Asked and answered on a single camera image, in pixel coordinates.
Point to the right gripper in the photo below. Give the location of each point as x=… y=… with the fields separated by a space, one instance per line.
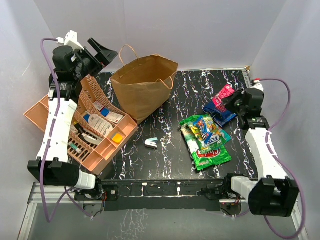
x=228 y=101

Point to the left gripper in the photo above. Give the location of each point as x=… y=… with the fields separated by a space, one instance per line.
x=103 y=58

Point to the red pink snack packet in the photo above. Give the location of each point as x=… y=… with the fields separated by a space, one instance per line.
x=225 y=92

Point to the dark blue snack bag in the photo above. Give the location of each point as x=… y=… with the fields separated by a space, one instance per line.
x=219 y=113

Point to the brown paper bag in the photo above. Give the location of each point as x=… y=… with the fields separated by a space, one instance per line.
x=140 y=91

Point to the green yellow chips bag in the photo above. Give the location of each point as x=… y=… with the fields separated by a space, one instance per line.
x=192 y=135

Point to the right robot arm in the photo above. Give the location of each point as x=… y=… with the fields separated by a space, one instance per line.
x=273 y=193

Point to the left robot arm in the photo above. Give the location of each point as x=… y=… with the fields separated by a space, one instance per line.
x=69 y=65

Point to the green mango candy bag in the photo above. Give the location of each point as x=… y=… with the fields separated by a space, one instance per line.
x=196 y=130

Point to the red green snack bag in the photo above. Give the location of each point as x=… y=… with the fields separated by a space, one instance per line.
x=212 y=158

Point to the small blue candy packet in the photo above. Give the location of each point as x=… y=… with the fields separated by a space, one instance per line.
x=204 y=123

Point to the card packs in organizer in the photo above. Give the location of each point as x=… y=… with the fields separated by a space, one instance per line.
x=108 y=114

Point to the white label bottle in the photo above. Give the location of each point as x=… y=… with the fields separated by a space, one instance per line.
x=99 y=124

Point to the orange desk organizer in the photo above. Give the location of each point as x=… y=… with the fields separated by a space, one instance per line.
x=97 y=150

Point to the yellow sticky note pad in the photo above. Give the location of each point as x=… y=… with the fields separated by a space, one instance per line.
x=117 y=138

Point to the green tube in organizer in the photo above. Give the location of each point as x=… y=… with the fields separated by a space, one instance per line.
x=74 y=147

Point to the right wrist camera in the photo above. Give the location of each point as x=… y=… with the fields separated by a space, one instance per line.
x=256 y=84

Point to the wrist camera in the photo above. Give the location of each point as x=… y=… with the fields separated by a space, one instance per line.
x=71 y=40
x=256 y=84

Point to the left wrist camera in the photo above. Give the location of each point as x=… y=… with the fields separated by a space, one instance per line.
x=71 y=40

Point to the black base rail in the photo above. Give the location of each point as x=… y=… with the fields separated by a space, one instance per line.
x=202 y=194

